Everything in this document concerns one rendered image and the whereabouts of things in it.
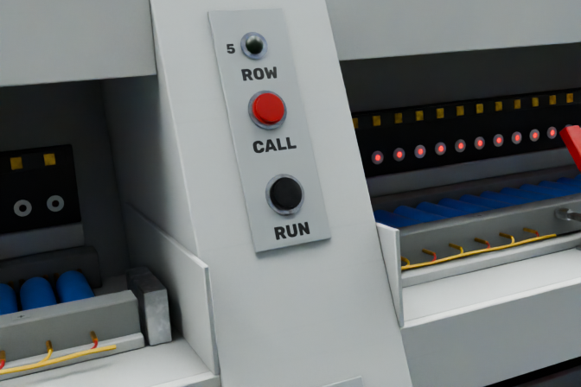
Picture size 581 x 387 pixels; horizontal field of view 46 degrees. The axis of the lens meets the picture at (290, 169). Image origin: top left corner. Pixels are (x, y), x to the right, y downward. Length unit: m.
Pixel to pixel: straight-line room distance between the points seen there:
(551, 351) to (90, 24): 0.30
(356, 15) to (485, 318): 0.18
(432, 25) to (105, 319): 0.24
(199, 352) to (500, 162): 0.37
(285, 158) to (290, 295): 0.07
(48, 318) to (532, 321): 0.25
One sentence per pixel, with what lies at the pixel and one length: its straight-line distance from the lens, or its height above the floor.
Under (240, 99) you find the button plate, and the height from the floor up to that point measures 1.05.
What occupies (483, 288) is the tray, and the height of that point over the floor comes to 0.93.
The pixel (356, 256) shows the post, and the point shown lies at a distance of 0.35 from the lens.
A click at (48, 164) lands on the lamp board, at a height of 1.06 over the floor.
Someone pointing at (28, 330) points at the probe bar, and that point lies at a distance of 0.35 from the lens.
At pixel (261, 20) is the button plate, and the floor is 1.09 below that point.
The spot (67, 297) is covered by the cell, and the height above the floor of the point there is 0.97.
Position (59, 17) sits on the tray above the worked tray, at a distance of 0.34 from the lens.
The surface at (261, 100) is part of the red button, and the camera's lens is 0.34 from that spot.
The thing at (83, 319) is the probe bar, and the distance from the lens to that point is 0.36.
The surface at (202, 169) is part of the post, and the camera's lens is 0.33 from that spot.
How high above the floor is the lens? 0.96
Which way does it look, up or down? 9 degrees up
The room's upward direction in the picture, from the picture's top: 12 degrees counter-clockwise
